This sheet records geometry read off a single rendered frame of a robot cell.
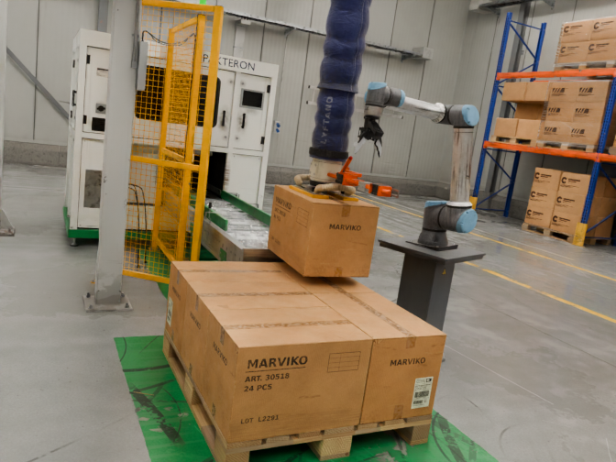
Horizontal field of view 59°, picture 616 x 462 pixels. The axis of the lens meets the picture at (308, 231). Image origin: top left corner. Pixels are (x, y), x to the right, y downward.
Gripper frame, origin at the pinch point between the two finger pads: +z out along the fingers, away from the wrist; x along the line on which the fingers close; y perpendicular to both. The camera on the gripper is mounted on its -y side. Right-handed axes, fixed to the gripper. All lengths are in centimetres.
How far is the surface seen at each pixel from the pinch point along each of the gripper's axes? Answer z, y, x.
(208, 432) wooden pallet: 127, -30, 76
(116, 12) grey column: -63, 137, 112
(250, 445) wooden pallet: 117, -59, 68
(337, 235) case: 43.7, 10.2, 4.3
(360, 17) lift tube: -71, 29, 1
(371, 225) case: 36.7, 9.4, -15.3
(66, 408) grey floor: 130, 6, 131
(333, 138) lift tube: -6.1, 31.8, 4.4
